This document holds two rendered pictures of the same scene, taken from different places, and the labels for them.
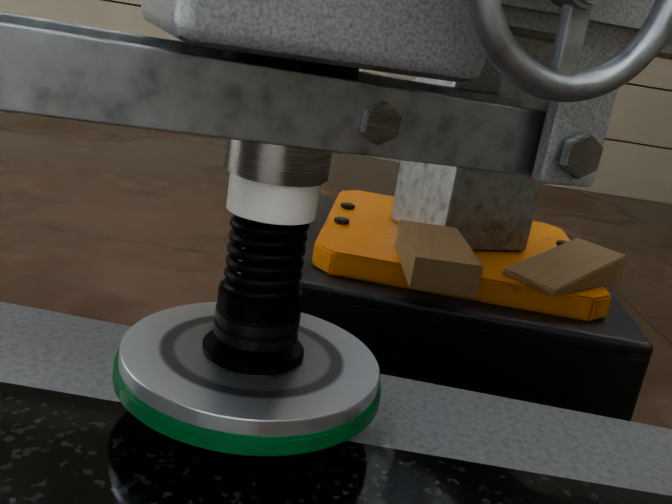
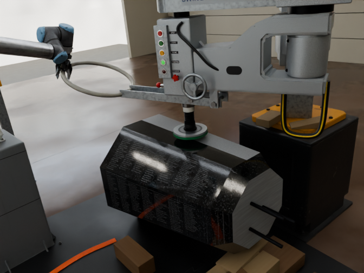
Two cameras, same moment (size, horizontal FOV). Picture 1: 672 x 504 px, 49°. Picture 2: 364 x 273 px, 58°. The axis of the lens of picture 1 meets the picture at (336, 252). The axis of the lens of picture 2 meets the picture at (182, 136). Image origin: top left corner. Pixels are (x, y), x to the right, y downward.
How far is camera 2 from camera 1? 1.64 m
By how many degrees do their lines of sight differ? 47
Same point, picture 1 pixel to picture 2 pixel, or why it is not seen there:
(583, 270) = (306, 124)
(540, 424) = (229, 144)
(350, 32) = (179, 92)
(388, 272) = not seen: hidden behind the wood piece
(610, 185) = not seen: outside the picture
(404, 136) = (194, 102)
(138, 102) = (166, 99)
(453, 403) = (221, 140)
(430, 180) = not seen: hidden behind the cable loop
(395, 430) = (206, 142)
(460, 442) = (213, 144)
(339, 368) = (197, 131)
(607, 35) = (213, 89)
